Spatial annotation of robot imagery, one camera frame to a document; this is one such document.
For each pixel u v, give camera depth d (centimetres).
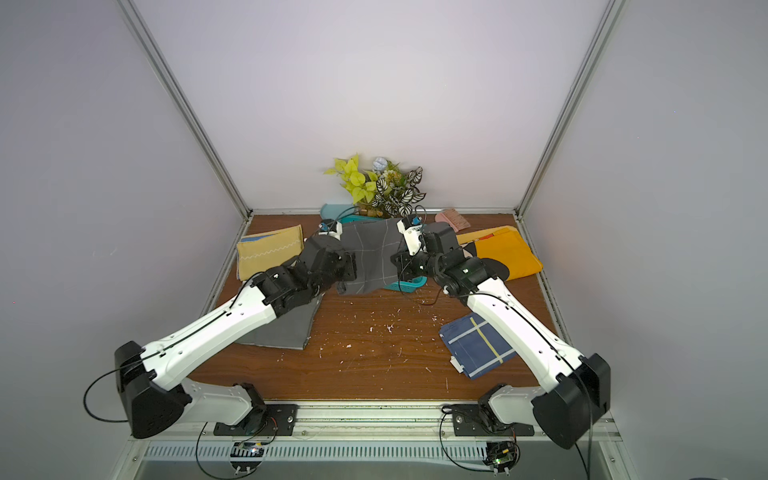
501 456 70
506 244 110
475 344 85
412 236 66
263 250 107
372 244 79
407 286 86
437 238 54
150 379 39
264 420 68
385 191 94
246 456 72
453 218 117
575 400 37
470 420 72
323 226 123
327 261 54
